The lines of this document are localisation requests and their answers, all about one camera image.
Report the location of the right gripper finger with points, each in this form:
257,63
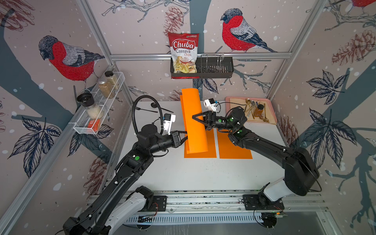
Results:
199,115
201,120

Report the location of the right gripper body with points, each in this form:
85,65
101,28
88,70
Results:
213,123

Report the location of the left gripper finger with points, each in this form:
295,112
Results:
183,132
183,140

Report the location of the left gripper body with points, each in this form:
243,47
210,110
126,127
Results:
174,140

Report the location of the orange paper sheet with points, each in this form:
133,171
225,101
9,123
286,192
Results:
227,150
196,133
211,153

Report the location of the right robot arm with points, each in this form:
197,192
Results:
300,171

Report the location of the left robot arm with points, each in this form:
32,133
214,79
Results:
106,215

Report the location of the pink tray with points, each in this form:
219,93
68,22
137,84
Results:
264,110

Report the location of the black spoon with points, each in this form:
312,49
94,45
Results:
154,105

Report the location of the small amber bottle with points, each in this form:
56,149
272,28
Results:
259,110

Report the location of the black fork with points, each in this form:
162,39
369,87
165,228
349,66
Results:
141,109

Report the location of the red cassava chips bag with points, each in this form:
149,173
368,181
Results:
184,50

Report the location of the small red packet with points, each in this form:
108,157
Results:
94,124

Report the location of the black lid rice jar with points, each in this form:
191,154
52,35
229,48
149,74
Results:
93,110

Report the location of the brown spice jar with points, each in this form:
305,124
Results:
106,88

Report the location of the tan spice jar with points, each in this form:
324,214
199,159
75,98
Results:
112,79

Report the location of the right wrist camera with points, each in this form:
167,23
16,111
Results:
211,104

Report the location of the black wire wall basket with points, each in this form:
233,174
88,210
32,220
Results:
207,67

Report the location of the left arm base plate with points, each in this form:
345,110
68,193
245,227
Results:
156,203

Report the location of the clear acrylic wall shelf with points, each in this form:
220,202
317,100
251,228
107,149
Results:
81,125

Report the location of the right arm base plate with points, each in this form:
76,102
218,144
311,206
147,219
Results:
255,202

